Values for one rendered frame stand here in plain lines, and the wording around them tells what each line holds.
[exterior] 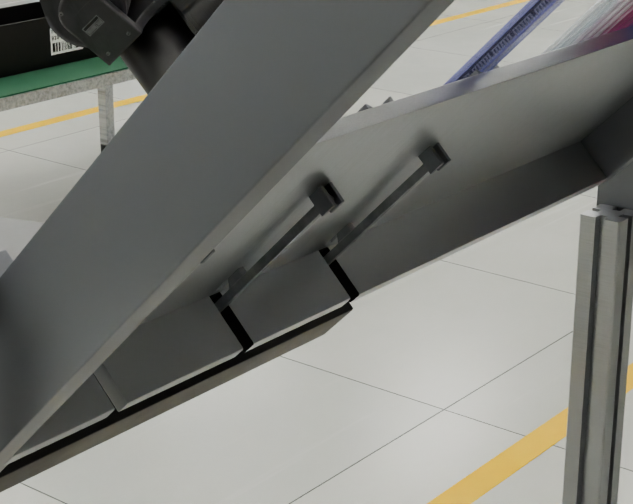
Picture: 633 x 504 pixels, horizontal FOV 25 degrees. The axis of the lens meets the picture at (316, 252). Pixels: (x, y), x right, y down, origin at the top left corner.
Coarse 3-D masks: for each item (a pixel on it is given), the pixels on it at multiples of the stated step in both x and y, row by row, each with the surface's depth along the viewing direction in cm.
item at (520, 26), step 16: (544, 0) 83; (560, 0) 83; (528, 16) 84; (544, 16) 84; (512, 32) 85; (528, 32) 85; (496, 48) 86; (512, 48) 86; (464, 64) 88; (480, 64) 87; (496, 64) 88; (448, 80) 89
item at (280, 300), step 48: (576, 144) 126; (480, 192) 114; (528, 192) 117; (576, 192) 122; (384, 240) 104; (432, 240) 107; (480, 240) 112; (288, 288) 96; (336, 288) 98; (144, 336) 86; (192, 336) 89; (240, 336) 92; (96, 384) 83; (144, 384) 85; (48, 432) 79
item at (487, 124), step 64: (512, 64) 89; (576, 64) 96; (384, 128) 80; (448, 128) 90; (512, 128) 102; (576, 128) 119; (320, 192) 83; (384, 192) 95; (448, 192) 110; (256, 256) 89
